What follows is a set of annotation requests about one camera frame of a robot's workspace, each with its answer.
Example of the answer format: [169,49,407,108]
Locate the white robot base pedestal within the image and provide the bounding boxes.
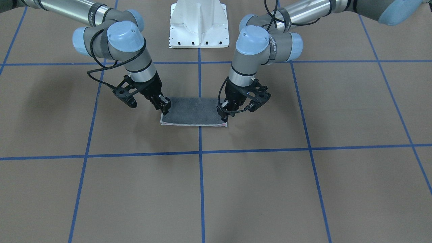
[169,0,230,48]

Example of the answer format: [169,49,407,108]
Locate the pink and grey towel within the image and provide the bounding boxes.
[160,97,228,127]

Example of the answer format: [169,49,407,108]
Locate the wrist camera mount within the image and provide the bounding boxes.
[244,78,271,112]
[113,75,137,109]

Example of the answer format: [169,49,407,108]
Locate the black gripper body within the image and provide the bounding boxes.
[138,76,163,102]
[224,78,250,108]

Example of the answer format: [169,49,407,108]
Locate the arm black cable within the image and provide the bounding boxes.
[87,28,147,92]
[218,0,324,113]

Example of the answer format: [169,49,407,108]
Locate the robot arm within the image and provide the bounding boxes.
[171,0,426,121]
[1,0,225,126]

